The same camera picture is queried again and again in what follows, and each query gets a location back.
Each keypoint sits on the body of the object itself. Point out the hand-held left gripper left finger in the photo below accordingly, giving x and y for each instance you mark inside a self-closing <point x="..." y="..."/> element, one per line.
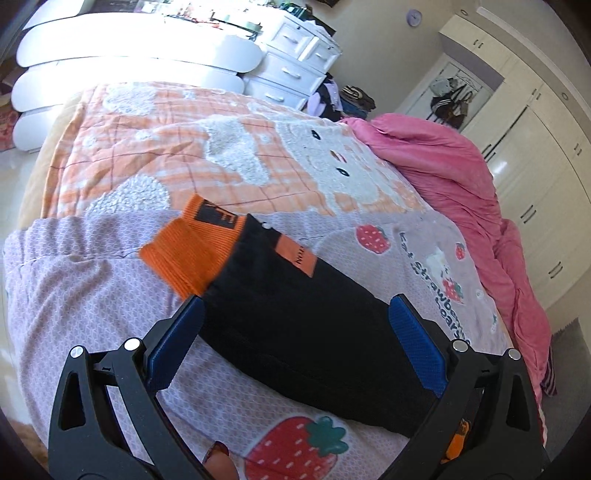
<point x="180" y="332"/>

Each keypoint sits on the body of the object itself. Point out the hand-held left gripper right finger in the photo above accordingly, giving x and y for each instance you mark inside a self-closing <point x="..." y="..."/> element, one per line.
<point x="415" y="337"/>

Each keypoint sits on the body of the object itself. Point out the black pants with orange cuffs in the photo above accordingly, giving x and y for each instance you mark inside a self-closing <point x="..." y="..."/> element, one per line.
<point x="300" y="332"/>

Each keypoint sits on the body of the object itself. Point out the pile of clothes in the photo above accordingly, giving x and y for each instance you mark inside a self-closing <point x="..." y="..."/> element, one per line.
<point x="332" y="99"/>

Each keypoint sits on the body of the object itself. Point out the person's left hand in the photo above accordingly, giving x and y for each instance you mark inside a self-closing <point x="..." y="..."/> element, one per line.
<point x="221" y="461"/>

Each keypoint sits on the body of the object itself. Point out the lavender strawberry print blanket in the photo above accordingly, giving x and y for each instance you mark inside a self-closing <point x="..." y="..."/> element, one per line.
<point x="92" y="300"/>

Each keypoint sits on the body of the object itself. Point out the grey rug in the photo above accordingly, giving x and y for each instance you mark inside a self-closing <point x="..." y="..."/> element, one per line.
<point x="570" y="332"/>

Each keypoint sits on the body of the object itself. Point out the pink duvet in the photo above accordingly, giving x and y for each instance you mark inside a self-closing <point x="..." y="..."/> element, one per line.
<point x="438" y="161"/>

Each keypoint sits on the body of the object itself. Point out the orange plaid bear blanket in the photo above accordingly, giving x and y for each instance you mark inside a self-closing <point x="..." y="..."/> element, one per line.
<point x="184" y="138"/>

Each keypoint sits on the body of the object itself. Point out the beige bed sheet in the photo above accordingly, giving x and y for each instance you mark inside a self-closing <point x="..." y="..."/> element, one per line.
<point x="41" y="184"/>

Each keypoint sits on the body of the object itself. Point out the hanging bags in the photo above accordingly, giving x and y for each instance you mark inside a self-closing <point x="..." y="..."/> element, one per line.
<point x="445" y="99"/>

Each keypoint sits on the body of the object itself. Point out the white door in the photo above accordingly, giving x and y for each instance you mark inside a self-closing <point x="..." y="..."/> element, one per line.
<point x="415" y="92"/>

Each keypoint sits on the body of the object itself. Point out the cream wardrobe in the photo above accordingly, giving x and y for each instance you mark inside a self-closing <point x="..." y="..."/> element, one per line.
<point x="531" y="115"/>

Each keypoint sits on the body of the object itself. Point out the white padded headboard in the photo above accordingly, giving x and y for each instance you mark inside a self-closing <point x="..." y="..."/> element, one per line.
<point x="115" y="50"/>

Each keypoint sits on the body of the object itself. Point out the white chest of drawers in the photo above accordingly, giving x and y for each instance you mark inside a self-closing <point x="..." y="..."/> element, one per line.
<point x="295" y="55"/>

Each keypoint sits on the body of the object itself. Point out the round wall clock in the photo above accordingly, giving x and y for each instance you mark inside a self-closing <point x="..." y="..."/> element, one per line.
<point x="412" y="18"/>

